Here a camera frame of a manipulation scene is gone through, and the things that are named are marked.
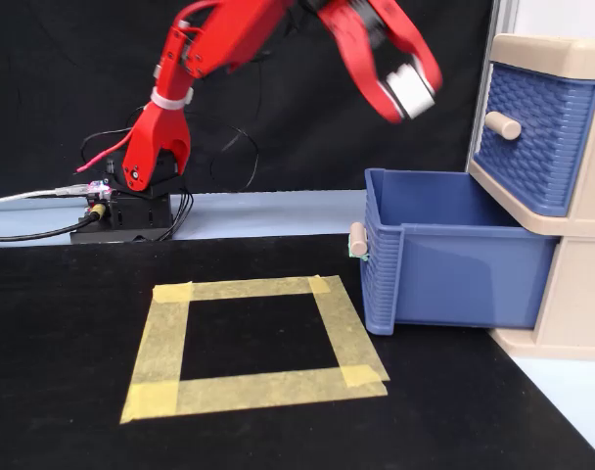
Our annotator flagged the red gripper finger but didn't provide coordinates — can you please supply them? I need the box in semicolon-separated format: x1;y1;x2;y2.
318;9;407;125
370;0;444;95

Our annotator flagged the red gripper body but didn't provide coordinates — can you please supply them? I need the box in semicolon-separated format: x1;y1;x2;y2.
297;0;385;48

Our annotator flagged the white toy building brick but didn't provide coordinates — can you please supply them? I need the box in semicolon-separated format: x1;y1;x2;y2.
384;62;437;120

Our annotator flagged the blue drawer with green-taped handle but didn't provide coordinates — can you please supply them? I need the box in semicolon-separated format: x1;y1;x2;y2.
348;167;559;337

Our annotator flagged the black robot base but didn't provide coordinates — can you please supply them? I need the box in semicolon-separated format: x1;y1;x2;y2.
69;149;187;245

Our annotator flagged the beige plastic drawer cabinet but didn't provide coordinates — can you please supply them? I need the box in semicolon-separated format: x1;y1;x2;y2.
466;32;595;363

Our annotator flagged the yellow masking tape strip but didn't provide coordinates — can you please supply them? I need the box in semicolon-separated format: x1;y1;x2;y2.
308;274;391;389
152;274;347;304
119;363;389;425
119;282;195;425

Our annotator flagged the small lit controller board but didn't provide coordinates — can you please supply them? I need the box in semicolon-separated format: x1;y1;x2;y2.
84;178;114;202

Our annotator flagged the black rectangular table mat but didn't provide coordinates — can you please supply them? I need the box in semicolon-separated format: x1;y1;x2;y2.
0;233;595;470

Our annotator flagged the black backdrop cloth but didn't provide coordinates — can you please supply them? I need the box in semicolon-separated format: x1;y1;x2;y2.
0;0;495;198

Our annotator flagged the upright aluminium post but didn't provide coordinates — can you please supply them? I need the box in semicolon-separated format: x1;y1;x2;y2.
487;0;520;39

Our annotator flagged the blue drawer with plain handle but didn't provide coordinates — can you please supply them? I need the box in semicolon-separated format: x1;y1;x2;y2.
472;62;595;218

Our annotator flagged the red wire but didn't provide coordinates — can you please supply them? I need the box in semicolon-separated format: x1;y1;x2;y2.
75;127;135;174

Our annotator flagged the silver braided usb cable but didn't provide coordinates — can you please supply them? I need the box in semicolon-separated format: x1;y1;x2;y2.
0;182;91;207

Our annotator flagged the thick black power cable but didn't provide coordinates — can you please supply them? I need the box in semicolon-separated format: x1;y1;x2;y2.
0;213;96;243

